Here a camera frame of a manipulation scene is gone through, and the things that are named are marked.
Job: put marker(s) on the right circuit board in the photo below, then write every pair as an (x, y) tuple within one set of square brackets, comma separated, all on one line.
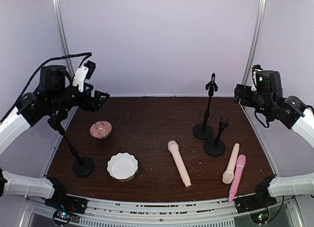
[(260, 217)]

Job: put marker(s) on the right aluminium frame post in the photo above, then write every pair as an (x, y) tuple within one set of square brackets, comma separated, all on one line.
[(255, 39)]

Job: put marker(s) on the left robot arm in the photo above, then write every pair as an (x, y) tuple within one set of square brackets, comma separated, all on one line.
[(56, 94)]

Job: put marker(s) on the beige microphone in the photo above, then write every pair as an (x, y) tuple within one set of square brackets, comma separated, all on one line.
[(228, 174), (173, 148)]

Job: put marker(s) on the left circuit board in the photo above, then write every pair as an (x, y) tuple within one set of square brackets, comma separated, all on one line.
[(62, 218)]

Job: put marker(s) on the short black mic stand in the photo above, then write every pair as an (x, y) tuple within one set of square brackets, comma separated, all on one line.
[(215, 146)]

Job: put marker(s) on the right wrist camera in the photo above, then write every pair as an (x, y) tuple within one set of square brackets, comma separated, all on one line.
[(256, 68)]

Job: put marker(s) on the left aluminium frame post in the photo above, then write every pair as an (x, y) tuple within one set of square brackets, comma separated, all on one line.
[(60, 25)]

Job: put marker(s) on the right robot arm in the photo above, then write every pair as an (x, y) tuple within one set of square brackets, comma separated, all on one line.
[(265, 96)]

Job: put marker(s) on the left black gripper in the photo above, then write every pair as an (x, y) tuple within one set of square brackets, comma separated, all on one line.
[(91, 100)]

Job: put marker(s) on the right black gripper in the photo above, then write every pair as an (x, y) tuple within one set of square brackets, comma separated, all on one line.
[(244, 97)]

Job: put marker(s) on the pink microphone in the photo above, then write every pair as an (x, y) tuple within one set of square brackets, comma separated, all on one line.
[(240, 164)]

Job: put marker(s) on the aluminium frame post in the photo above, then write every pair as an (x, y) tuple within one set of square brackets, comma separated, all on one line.
[(255, 39), (60, 25)]

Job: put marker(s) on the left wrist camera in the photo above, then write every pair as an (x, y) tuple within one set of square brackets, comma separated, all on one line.
[(84, 72)]

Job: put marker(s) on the white scalloped dish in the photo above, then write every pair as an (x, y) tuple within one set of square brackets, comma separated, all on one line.
[(122, 167)]

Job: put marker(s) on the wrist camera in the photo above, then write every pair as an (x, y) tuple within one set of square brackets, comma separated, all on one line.
[(256, 68), (84, 72)]

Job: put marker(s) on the red patterned bowl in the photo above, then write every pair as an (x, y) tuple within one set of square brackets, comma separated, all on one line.
[(101, 130)]

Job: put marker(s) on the tall black mic stand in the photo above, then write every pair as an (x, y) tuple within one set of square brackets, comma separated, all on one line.
[(202, 130), (82, 166)]

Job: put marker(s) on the circuit board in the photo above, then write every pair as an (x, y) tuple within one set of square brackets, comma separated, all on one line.
[(260, 217), (62, 218)]

